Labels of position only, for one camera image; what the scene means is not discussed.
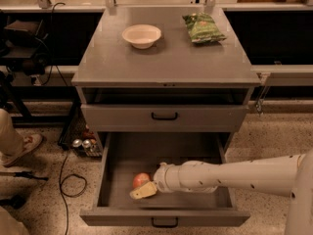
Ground black floor cable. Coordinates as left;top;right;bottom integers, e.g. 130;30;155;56
58;149;88;235

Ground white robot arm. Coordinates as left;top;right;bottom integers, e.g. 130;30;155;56
130;151;313;235

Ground grey drawer cabinet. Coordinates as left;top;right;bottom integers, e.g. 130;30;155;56
70;6;262;142

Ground black tool on floor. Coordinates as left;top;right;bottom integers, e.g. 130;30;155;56
0;171;49;181

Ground green chip bag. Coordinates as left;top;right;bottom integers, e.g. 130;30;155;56
183;13;226;44

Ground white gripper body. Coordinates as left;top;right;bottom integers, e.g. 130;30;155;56
154;163;182;193

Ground white bowl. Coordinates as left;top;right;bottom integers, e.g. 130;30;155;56
122;24;161;49

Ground open grey middle drawer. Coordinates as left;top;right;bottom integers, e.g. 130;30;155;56
80;132;249;228

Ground black equipment stand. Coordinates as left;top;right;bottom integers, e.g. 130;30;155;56
0;10;79;125

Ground red apple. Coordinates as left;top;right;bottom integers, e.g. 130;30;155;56
133;173;151;188

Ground white sneaker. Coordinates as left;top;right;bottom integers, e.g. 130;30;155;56
1;134;43;167

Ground closed grey top drawer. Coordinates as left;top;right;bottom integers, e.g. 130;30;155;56
81;104;247;132

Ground wire basket with cans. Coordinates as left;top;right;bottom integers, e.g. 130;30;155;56
58;108;102;159

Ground person leg beige trousers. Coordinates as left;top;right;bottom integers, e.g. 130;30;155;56
0;109;23;157

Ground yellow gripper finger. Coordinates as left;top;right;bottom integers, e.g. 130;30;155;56
130;181;157;200

